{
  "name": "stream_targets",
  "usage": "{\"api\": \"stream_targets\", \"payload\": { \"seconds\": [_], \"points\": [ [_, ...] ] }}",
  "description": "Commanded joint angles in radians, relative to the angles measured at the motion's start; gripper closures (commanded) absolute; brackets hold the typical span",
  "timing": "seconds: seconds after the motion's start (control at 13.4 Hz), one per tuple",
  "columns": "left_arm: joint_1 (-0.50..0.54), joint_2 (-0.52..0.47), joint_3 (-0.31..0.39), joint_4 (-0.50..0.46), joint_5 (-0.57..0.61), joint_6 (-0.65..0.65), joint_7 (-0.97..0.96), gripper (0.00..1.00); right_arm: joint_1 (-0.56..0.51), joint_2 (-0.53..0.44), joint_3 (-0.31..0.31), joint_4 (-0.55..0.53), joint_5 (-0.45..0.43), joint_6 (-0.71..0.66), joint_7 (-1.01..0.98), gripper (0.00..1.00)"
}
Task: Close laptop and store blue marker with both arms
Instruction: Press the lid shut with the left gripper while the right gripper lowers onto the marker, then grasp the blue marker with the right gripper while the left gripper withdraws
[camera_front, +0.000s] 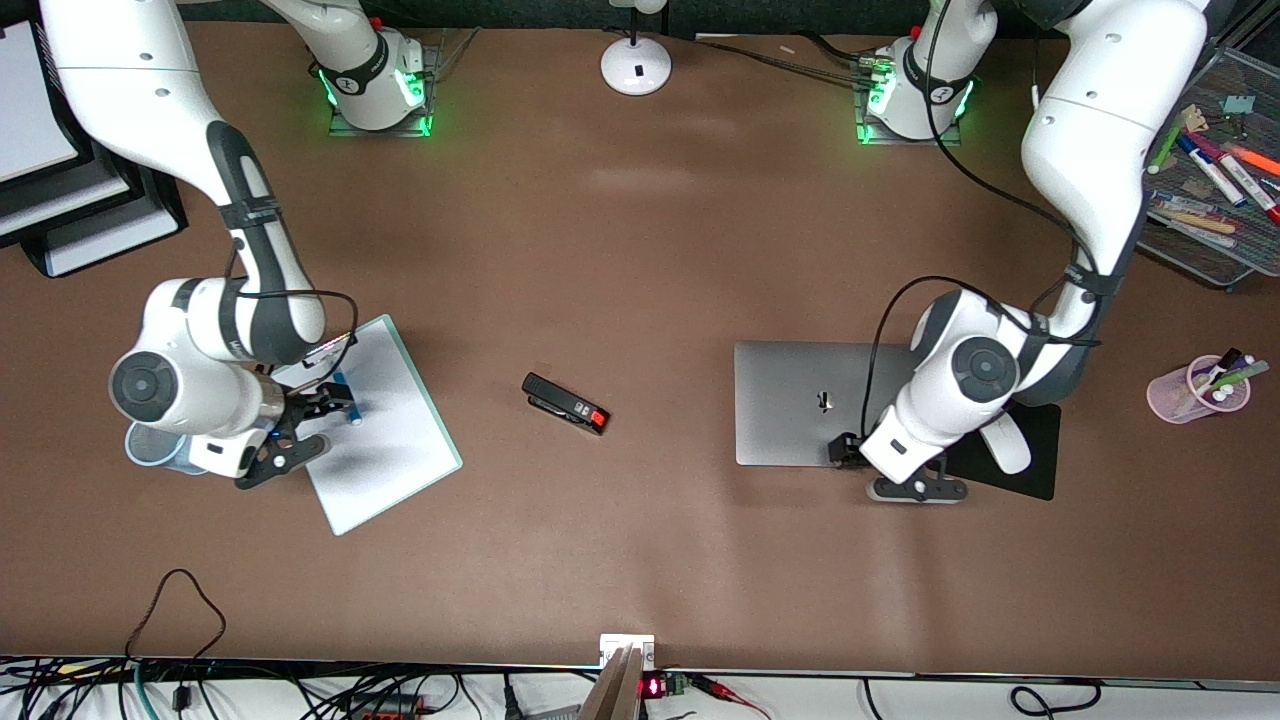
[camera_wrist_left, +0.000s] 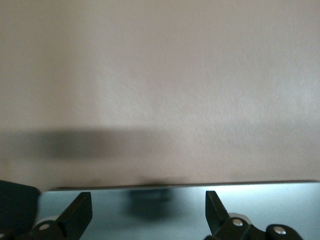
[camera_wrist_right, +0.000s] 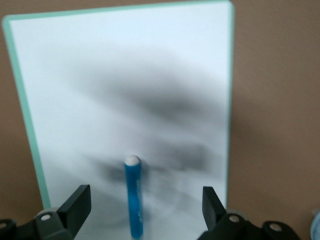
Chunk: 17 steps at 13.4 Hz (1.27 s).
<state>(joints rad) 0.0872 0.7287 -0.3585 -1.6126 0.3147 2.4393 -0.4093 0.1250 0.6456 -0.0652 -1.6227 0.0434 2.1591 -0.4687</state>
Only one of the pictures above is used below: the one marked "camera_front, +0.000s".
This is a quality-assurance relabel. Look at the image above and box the beige camera pole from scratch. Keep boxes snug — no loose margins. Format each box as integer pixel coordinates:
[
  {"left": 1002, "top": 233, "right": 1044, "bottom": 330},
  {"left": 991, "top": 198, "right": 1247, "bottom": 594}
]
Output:
[{"left": 578, "top": 645, "right": 644, "bottom": 720}]

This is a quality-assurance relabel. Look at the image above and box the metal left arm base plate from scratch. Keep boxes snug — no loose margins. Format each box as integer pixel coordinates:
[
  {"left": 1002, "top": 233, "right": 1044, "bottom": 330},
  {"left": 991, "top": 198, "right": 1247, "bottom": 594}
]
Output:
[{"left": 853, "top": 60, "right": 967, "bottom": 149}]

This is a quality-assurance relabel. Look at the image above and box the white mount block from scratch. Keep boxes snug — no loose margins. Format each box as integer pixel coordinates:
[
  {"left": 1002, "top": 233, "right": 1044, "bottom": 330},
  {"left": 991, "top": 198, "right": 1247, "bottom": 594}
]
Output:
[{"left": 599, "top": 634, "right": 656, "bottom": 669}]

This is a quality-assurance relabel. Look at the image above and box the black stapler red tip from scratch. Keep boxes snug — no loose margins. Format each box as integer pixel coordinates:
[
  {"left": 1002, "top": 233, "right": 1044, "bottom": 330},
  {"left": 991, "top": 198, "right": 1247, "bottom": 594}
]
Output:
[{"left": 521, "top": 372, "right": 611, "bottom": 437}]

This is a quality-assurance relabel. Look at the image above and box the black cable tangle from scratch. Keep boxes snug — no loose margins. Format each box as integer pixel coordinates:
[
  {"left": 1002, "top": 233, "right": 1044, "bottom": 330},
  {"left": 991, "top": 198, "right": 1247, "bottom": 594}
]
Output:
[{"left": 0, "top": 658, "right": 471, "bottom": 720}]

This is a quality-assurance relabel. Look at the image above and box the silver mesh desk tray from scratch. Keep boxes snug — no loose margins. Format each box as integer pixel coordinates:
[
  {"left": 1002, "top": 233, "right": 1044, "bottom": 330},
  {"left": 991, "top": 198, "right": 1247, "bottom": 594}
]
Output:
[{"left": 1140, "top": 45, "right": 1280, "bottom": 291}]

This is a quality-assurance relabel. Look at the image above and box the red wire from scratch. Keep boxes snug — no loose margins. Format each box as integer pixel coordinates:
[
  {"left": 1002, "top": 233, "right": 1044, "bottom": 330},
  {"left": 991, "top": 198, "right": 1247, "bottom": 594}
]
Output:
[{"left": 690, "top": 674, "right": 773, "bottom": 720}]

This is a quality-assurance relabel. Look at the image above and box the red-capped white marker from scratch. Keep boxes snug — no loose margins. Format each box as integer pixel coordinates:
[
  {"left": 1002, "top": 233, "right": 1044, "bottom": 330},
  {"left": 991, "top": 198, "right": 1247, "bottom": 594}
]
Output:
[{"left": 1192, "top": 133, "right": 1280, "bottom": 227}]

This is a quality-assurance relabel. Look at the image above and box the light blue mesh cup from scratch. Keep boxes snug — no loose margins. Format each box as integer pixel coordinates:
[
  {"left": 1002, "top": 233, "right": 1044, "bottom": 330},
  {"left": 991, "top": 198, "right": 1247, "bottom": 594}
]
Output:
[{"left": 124, "top": 420, "right": 211, "bottom": 476}]

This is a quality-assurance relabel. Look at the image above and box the orange highlighter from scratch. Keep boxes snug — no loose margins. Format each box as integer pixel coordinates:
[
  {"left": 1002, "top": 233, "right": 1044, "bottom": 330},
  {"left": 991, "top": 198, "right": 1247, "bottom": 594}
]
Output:
[{"left": 1222, "top": 143, "right": 1280, "bottom": 179}]

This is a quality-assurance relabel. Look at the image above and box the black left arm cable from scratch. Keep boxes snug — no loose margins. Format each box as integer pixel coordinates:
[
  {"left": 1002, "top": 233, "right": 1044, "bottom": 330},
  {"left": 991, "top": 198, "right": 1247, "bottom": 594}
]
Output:
[{"left": 868, "top": 0, "right": 1103, "bottom": 441}]

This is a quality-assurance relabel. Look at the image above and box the brown cable loop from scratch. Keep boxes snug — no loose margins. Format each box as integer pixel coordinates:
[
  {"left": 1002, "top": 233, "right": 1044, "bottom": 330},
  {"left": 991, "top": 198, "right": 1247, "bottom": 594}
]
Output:
[{"left": 123, "top": 568, "right": 227, "bottom": 669}]

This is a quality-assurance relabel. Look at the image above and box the white pen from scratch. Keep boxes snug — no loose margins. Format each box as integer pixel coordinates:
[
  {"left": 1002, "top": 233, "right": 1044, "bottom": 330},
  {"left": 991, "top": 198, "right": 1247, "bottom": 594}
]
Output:
[
  {"left": 1165, "top": 225, "right": 1241, "bottom": 253},
  {"left": 1148, "top": 193, "right": 1239, "bottom": 217}
]

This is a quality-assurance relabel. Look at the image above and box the black document tray stack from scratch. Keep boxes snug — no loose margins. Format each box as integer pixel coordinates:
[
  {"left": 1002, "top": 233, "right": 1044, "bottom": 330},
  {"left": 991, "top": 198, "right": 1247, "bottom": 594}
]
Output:
[{"left": 0, "top": 20, "right": 189, "bottom": 279}]

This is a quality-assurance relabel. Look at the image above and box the yellow pen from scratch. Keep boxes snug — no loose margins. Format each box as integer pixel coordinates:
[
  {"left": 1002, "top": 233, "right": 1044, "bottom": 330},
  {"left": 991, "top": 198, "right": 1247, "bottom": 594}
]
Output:
[{"left": 1160, "top": 210, "right": 1241, "bottom": 235}]

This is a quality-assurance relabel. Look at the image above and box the green marker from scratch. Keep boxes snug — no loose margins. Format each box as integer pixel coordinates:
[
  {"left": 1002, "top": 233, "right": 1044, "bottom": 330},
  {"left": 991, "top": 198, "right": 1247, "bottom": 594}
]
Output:
[
  {"left": 1212, "top": 360, "right": 1271, "bottom": 393},
  {"left": 1147, "top": 118, "right": 1188, "bottom": 175}
]

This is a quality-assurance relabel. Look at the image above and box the blue-capped white marker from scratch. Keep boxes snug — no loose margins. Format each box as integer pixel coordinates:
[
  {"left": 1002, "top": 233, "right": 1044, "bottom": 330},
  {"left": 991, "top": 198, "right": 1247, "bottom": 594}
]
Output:
[{"left": 1176, "top": 133, "right": 1248, "bottom": 209}]

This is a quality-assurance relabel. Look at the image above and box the white paper sheet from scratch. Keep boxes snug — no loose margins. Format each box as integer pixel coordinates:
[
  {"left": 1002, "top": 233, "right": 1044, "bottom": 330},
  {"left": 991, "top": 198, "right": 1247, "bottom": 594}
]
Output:
[
  {"left": 48, "top": 205, "right": 179, "bottom": 276},
  {"left": 272, "top": 320, "right": 456, "bottom": 531},
  {"left": 0, "top": 20, "right": 81, "bottom": 181}
]

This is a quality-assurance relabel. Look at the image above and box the silver laptop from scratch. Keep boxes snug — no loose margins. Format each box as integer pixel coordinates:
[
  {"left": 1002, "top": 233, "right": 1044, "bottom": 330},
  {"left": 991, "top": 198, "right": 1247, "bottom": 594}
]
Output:
[{"left": 733, "top": 340, "right": 923, "bottom": 469}]

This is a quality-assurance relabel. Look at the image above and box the pink mesh pen cup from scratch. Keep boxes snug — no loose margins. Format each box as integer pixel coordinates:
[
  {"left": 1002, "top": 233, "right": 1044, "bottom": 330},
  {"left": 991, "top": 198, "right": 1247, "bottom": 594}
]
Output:
[{"left": 1146, "top": 355, "right": 1253, "bottom": 425}]

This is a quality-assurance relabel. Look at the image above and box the white lamp base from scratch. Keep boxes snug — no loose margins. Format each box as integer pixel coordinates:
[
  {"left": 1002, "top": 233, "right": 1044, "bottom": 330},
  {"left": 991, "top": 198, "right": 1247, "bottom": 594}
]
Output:
[{"left": 600, "top": 0, "right": 673, "bottom": 97}]

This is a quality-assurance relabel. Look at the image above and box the black mouse pad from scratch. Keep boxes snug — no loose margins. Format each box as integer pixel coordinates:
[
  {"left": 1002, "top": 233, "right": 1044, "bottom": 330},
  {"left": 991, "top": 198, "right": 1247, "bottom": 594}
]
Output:
[{"left": 938, "top": 400, "right": 1062, "bottom": 502}]

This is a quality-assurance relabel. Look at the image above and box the mint green clipboard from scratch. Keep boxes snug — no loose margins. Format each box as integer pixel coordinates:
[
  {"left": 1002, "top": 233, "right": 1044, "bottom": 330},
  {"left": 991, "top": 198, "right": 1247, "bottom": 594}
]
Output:
[{"left": 268, "top": 313, "right": 464, "bottom": 538}]

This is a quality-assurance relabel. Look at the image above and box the white computer mouse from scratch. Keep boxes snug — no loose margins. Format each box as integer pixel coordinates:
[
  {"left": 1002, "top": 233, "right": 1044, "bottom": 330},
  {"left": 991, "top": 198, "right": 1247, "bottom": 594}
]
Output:
[{"left": 985, "top": 413, "right": 1033, "bottom": 476}]

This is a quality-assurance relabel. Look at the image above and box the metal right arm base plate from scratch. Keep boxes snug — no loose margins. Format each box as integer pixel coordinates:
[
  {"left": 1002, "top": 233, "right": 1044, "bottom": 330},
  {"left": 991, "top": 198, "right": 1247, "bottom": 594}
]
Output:
[{"left": 328, "top": 42, "right": 435, "bottom": 139}]

